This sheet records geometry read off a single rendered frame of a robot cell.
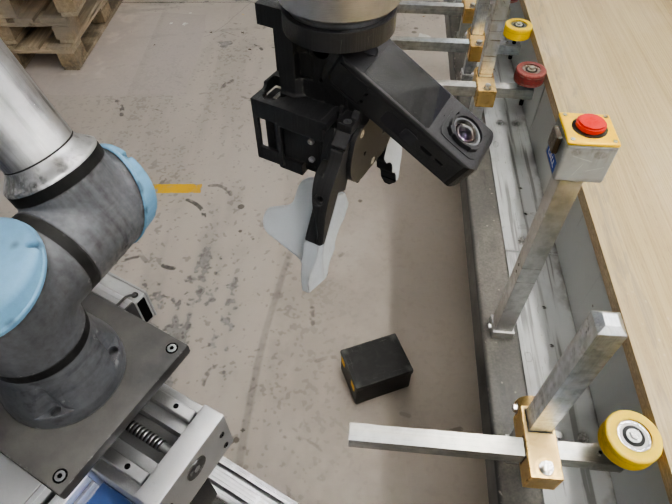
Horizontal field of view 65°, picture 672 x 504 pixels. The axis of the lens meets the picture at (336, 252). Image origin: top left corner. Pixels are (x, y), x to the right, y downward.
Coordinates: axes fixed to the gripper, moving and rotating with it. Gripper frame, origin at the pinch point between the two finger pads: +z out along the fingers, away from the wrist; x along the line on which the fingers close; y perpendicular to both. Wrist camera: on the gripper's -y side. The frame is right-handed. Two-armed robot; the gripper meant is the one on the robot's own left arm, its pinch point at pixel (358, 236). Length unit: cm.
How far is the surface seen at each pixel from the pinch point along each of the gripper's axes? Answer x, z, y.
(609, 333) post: -16.2, 18.7, -25.5
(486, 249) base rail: -62, 62, -4
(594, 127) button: -40.1, 8.5, -15.0
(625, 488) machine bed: -23, 66, -45
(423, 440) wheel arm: -6, 49, -10
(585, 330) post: -17.5, 21.5, -23.4
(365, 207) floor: -124, 132, 58
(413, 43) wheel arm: -119, 48, 42
